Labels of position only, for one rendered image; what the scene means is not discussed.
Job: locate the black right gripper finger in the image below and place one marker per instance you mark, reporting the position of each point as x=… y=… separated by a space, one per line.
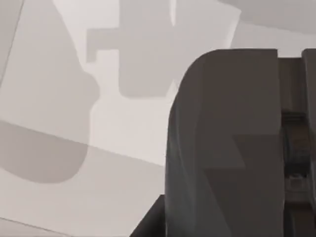
x=153 y=222

